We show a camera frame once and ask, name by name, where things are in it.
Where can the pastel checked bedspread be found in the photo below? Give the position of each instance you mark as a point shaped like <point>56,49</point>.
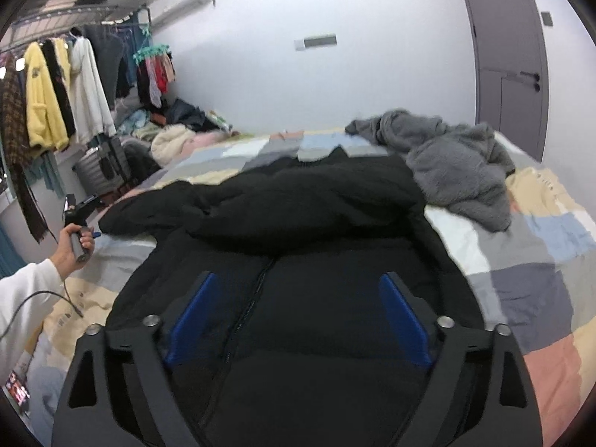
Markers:
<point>526,288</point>

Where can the green hanger with small clothes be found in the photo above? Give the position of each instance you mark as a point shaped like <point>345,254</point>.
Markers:
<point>156,72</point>

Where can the grey door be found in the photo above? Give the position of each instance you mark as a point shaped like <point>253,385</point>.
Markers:
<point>505,32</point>

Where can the black fleece jacket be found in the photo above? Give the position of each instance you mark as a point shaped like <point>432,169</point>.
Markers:
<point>302,223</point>

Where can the teal hanging garment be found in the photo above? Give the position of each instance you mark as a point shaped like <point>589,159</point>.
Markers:
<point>46,174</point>

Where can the cream fluffy garment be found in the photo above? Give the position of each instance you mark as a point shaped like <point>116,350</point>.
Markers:
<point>170,142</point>

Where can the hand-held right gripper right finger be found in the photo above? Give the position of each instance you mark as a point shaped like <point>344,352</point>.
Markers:
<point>404,323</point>

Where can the metal clothes rack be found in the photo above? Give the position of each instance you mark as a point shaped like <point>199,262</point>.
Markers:
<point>70,16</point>

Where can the dark grey hanging garment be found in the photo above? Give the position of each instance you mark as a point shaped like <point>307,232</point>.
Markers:
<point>107,60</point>

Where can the pile of mixed clothes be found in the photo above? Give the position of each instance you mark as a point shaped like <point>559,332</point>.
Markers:
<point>186,118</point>

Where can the person's left hand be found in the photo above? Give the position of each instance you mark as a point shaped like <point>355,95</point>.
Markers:
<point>65,251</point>

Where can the grey wall switch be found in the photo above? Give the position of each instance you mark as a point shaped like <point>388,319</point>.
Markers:
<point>547,18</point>

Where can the silver suitcase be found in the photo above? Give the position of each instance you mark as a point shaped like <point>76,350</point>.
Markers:
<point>95,170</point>

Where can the smartphone with lit screen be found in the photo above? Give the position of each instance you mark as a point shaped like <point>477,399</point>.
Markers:
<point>16,390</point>

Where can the brown plaid shirt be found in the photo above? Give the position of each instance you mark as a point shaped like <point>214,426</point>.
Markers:
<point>14,116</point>

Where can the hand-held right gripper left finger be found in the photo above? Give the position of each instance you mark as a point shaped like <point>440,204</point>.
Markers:
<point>191,323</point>

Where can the white hoodie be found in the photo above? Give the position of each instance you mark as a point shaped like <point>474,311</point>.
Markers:
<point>91,98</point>

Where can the grey fleece garment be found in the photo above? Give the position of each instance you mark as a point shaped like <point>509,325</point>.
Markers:
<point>458,167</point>

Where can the yellow fleece hoodie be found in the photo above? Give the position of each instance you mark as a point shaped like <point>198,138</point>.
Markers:
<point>39,98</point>

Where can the black hanging garment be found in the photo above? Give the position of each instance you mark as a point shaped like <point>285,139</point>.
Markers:
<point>58,84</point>

